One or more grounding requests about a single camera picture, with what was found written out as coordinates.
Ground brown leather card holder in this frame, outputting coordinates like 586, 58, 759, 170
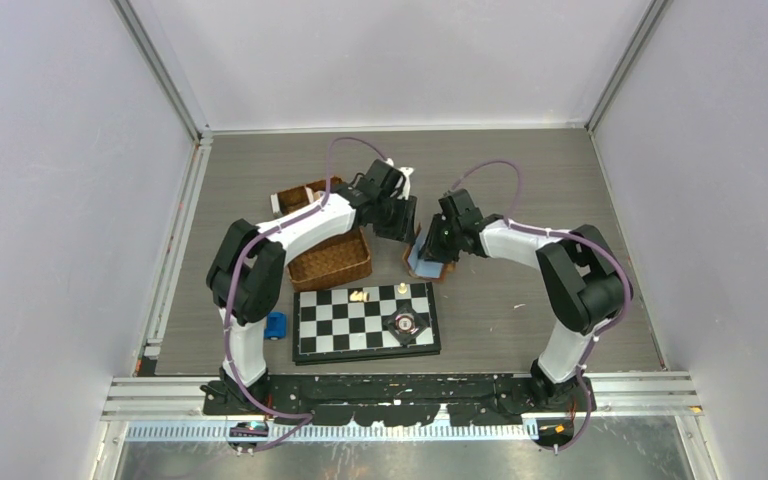
402, 225, 456, 283

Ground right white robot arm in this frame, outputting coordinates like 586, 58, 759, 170
419, 189, 633, 411

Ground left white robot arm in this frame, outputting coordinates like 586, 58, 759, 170
206, 159, 417, 414

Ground brown woven basket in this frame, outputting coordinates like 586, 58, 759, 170
270, 179, 372, 292

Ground fallen cream chess piece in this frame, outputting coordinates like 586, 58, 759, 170
349, 290, 370, 303

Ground black red round object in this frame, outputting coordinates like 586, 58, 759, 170
383, 305, 429, 346

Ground black white chessboard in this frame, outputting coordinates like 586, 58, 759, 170
292, 282, 442, 366

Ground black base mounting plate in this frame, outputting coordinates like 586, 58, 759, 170
200, 374, 596, 427

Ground blue yellow toy truck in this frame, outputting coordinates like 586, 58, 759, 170
264, 311, 288, 340

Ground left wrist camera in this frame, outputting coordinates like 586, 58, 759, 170
386, 158, 415, 200

